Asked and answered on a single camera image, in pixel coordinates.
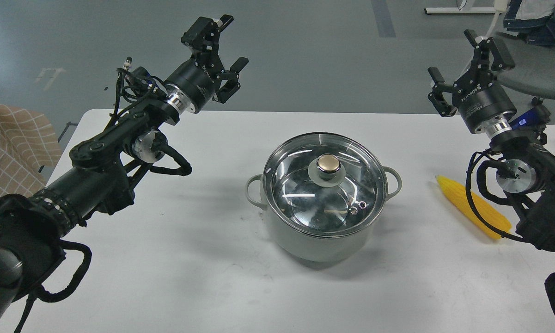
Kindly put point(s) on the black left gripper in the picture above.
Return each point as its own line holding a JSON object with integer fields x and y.
{"x": 203, "y": 78}

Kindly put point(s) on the grey office chair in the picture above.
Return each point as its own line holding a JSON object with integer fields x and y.
{"x": 534, "y": 73}

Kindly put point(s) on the glass pot lid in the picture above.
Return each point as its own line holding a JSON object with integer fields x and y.
{"x": 327, "y": 185}

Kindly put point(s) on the white table leg base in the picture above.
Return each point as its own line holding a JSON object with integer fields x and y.
{"x": 467, "y": 7}

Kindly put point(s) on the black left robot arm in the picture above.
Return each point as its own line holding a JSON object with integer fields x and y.
{"x": 35, "y": 260}

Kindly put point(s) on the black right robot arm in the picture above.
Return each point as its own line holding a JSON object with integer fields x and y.
{"x": 517, "y": 170}

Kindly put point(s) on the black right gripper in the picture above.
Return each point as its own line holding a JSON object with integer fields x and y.
{"x": 476, "y": 95}

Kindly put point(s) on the grey steel cooking pot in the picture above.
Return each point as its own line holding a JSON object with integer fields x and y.
{"x": 304, "y": 246}

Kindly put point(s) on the beige checkered cloth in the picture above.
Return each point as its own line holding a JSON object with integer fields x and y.
{"x": 27, "y": 142}

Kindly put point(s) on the blue jeans clothing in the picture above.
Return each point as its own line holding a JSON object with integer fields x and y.
{"x": 533, "y": 20}

